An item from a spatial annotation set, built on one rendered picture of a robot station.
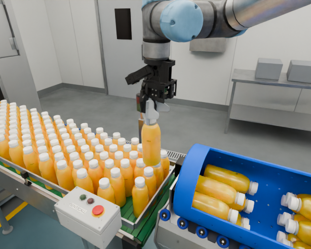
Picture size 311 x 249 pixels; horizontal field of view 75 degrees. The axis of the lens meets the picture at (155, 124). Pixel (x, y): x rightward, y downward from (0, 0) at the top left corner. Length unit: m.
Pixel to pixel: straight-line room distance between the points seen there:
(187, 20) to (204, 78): 3.67
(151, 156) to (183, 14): 0.47
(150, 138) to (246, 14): 0.43
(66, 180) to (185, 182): 0.55
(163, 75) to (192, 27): 0.17
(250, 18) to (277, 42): 3.51
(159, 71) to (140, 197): 0.50
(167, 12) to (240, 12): 0.14
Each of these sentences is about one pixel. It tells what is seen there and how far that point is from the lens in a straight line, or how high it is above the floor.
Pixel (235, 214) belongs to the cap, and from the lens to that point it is 0.73.
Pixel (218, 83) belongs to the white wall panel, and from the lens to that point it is 4.08.
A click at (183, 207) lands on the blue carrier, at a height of 1.09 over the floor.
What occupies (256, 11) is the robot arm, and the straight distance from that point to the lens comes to 0.44.
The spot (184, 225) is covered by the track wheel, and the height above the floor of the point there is 0.96.
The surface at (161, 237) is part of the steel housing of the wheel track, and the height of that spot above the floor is 0.86.
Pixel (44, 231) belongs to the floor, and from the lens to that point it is 2.22.
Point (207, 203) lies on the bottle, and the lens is 0.71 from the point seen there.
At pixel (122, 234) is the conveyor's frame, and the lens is 0.91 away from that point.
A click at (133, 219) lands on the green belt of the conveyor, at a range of 0.95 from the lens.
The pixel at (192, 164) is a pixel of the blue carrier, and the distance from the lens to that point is 0.70.
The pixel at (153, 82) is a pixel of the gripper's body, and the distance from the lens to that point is 0.58.
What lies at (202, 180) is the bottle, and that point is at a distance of 0.75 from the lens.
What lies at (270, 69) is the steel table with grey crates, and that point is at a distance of 3.25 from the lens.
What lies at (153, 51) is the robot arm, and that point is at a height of 1.58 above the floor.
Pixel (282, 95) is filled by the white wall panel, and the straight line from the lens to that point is 4.17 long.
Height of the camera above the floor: 1.65
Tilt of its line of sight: 28 degrees down
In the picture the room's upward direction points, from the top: straight up
